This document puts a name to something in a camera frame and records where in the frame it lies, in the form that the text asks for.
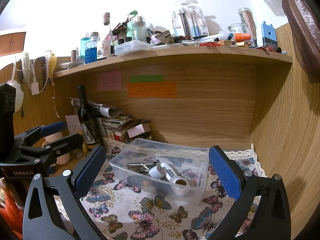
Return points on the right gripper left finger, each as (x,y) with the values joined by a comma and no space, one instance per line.
(41,218)

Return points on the green sticky note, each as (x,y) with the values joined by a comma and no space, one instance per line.
(146,78)

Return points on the black round watch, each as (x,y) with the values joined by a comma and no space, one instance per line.
(138,181)

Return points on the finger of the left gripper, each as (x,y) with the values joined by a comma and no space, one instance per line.
(45,131)
(54,149)

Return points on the orange cap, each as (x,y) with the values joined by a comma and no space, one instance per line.
(242,37)

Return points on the orange sticky note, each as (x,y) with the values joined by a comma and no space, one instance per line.
(165,89)

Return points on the blue plastic stand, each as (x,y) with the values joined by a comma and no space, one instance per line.
(269,37)

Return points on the silver metal tube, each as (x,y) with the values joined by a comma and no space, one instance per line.
(145,166)

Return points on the white handheld device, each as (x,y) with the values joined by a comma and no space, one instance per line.
(180,186)

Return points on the brown curtain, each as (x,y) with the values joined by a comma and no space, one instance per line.
(303,16)

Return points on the pink sticky note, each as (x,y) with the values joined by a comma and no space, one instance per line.
(109,81)

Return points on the tall clear tube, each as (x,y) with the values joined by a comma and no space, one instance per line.
(246,16)

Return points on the clear plastic storage box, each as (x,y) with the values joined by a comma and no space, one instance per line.
(191,163)

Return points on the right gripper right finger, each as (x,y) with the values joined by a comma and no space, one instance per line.
(272,218)

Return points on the blue bead jar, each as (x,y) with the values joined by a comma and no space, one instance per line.
(91,48)

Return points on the green spray bottle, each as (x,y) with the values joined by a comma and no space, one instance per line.
(129,25)

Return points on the clear flat container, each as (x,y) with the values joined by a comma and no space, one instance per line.
(130,47)

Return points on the small white box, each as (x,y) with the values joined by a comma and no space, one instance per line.
(156,172)

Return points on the white note card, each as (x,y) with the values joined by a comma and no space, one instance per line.
(73,124)

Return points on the stack of books and papers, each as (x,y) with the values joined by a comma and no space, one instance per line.
(114,123)

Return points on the dark wine bottle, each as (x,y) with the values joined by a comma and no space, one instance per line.
(87,120)

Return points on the small pink box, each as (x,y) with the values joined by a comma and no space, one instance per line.
(138,130)

